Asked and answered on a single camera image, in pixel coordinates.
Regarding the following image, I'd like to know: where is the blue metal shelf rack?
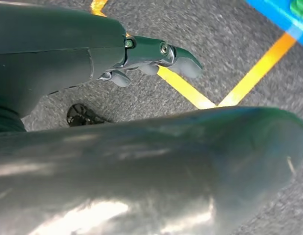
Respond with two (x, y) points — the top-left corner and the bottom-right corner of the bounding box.
(244, 0), (303, 49)

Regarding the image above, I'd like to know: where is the yellow tape square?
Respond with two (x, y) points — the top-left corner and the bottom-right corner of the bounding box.
(90, 0), (297, 110)

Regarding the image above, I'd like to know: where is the green plastic crate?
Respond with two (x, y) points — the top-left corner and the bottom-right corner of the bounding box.
(290, 0), (303, 22)

